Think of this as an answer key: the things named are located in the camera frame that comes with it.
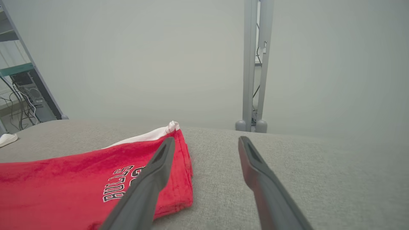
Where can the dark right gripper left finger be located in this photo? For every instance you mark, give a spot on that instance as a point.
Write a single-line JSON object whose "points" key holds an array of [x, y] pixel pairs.
{"points": [[143, 198]]}

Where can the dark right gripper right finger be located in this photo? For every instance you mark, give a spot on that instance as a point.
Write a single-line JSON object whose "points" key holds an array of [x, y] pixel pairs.
{"points": [[271, 198]]}

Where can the red shirt with white sleeves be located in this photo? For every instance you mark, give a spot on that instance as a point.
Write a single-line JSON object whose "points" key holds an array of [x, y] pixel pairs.
{"points": [[64, 179]]}

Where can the white slipper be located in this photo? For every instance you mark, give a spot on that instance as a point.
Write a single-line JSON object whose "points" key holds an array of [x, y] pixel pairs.
{"points": [[7, 139]]}

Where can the dark computer tower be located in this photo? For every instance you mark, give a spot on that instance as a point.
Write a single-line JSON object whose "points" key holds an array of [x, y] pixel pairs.
{"points": [[30, 92]]}

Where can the grey metal partition post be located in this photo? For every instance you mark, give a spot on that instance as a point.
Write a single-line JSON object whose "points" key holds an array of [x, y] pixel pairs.
{"points": [[249, 64]]}

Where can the grey metal rack frame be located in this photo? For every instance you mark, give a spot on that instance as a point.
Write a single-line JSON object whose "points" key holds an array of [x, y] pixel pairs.
{"points": [[51, 95]]}

